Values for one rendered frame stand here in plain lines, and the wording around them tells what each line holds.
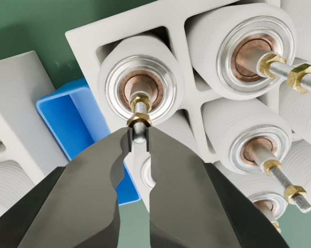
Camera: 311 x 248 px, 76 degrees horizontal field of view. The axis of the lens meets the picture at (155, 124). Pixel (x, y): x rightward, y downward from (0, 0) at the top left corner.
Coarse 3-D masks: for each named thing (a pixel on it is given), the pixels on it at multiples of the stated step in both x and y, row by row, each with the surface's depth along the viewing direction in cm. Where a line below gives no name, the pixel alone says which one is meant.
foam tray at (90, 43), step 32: (160, 0) 23; (192, 0) 23; (224, 0) 23; (256, 0) 26; (96, 32) 25; (128, 32) 25; (160, 32) 35; (96, 64) 26; (96, 96) 29; (192, 96) 29; (192, 128) 32; (128, 160) 34
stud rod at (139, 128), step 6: (138, 102) 17; (138, 108) 16; (144, 108) 16; (138, 126) 13; (144, 126) 14; (132, 132) 13; (138, 132) 13; (144, 132) 13; (132, 138) 13; (138, 138) 13; (144, 138) 13
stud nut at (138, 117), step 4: (136, 112) 14; (132, 116) 14; (136, 116) 14; (140, 116) 14; (144, 116) 14; (148, 116) 14; (128, 120) 14; (132, 120) 14; (136, 120) 14; (140, 120) 14; (144, 120) 14; (148, 120) 14; (128, 124) 14; (132, 124) 14; (148, 124) 14
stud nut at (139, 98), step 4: (136, 96) 17; (140, 96) 17; (144, 96) 18; (132, 100) 18; (136, 100) 17; (140, 100) 17; (144, 100) 17; (148, 100) 17; (132, 104) 17; (148, 104) 17; (132, 108) 18; (148, 108) 18; (132, 112) 18
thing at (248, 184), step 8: (224, 168) 35; (232, 176) 33; (240, 176) 32; (248, 176) 31; (256, 176) 31; (264, 176) 30; (240, 184) 31; (248, 184) 30; (256, 184) 29; (264, 184) 29; (272, 184) 29; (248, 192) 29; (256, 192) 29; (280, 192) 30
